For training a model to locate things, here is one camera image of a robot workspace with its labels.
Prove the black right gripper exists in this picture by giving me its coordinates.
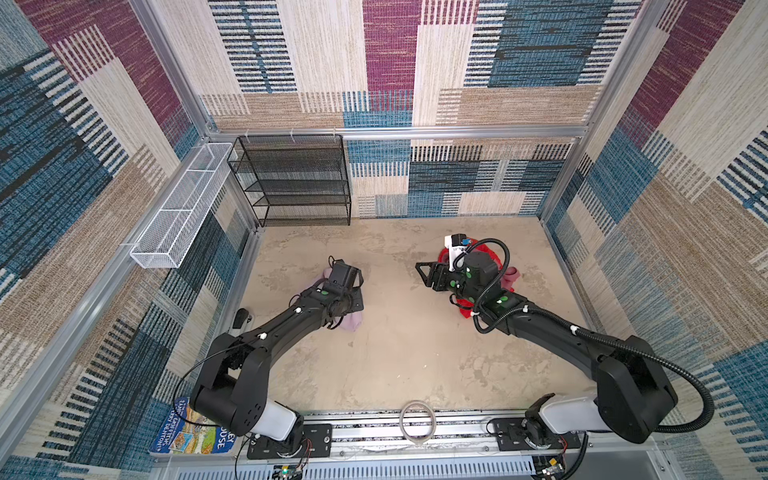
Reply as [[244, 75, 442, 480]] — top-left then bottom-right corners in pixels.
[[415, 261, 482, 305]]

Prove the light pink cloth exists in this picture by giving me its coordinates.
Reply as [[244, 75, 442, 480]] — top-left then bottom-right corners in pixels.
[[307, 267, 363, 332]]

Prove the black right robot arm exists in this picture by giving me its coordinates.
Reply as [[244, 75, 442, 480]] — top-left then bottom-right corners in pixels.
[[416, 250, 678, 447]]

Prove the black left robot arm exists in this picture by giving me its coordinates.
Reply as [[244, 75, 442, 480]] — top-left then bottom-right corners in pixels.
[[189, 260, 364, 455]]

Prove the red cloth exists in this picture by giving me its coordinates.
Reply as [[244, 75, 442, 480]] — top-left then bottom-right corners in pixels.
[[438, 237, 508, 318]]

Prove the mauve cloth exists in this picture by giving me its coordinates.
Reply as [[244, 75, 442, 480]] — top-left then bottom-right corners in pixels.
[[501, 267, 521, 292]]

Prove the colourful book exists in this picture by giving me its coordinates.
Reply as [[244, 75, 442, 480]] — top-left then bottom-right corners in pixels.
[[148, 397, 237, 457]]

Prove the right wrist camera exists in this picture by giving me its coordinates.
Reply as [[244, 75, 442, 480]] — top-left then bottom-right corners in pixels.
[[443, 233, 471, 271]]

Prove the black wire mesh shelf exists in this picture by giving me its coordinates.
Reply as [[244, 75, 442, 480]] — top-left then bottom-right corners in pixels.
[[229, 134, 352, 228]]

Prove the white cable loop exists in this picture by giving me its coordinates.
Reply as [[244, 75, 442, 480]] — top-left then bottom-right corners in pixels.
[[398, 400, 438, 446]]

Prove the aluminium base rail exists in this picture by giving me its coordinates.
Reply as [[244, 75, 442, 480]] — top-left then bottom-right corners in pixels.
[[149, 409, 655, 480]]

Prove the white wire mesh basket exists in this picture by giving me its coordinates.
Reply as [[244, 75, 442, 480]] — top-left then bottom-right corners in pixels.
[[130, 143, 233, 269]]

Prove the black corrugated cable hose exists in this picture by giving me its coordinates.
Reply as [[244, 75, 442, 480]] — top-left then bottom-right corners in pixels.
[[452, 237, 716, 480]]

